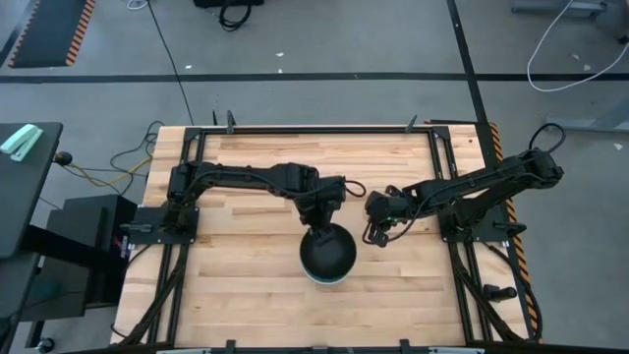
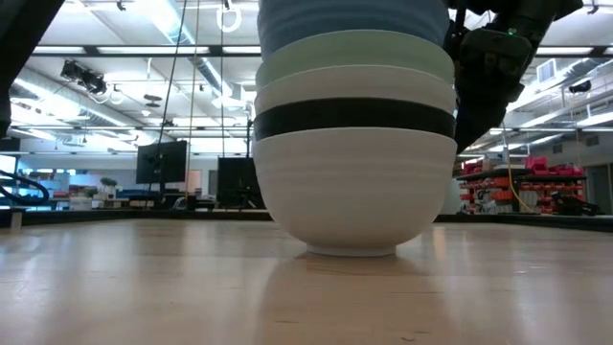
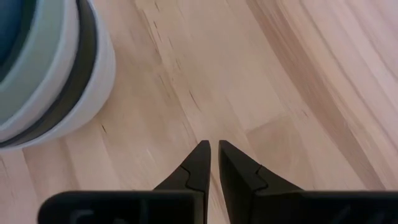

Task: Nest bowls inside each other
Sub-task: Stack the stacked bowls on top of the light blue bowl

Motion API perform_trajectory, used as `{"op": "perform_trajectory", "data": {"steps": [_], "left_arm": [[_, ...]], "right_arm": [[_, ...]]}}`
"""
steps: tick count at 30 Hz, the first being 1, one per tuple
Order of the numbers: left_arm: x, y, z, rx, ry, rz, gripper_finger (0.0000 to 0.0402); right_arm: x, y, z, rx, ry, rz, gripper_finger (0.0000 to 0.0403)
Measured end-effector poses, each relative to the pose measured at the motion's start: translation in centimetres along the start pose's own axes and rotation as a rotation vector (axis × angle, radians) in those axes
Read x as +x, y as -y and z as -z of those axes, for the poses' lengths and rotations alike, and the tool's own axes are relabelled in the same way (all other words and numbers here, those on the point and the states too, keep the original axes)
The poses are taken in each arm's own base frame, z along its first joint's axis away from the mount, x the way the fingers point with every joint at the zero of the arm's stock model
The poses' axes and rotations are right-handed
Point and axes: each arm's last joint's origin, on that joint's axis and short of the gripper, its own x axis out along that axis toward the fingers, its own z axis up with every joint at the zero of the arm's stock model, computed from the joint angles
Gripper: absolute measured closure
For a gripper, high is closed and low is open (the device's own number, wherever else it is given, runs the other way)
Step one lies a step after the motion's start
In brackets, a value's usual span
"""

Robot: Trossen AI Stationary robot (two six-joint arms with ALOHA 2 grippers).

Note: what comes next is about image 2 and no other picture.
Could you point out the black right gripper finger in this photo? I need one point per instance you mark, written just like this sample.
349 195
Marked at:
474 122

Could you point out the white bowl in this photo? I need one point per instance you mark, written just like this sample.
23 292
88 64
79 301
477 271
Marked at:
354 191
354 88

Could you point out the blue bowl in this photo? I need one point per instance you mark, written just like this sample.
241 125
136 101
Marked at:
354 16

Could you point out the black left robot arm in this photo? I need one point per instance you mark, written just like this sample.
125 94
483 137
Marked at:
19 38

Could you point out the black aluminium table frame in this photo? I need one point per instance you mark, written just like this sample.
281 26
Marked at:
120 216

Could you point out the ceiling light strip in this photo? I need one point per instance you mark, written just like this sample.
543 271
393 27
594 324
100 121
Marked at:
153 50

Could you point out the shelf with red bins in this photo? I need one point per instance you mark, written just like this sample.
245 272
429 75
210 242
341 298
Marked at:
527 191

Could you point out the black computer monitor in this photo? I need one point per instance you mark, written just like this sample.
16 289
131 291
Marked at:
160 163

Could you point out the small black ceiling camera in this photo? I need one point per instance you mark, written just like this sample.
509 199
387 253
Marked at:
580 86

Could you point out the black ceiling camera cluster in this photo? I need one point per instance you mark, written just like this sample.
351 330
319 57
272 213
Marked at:
84 76

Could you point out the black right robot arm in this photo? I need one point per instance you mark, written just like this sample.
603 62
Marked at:
551 12

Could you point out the black bowl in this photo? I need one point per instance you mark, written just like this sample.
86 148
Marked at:
354 117

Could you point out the black standing panel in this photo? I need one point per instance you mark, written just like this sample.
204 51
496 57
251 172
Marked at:
237 182

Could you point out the mint green bowl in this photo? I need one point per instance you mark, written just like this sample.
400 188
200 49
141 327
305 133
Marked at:
354 52

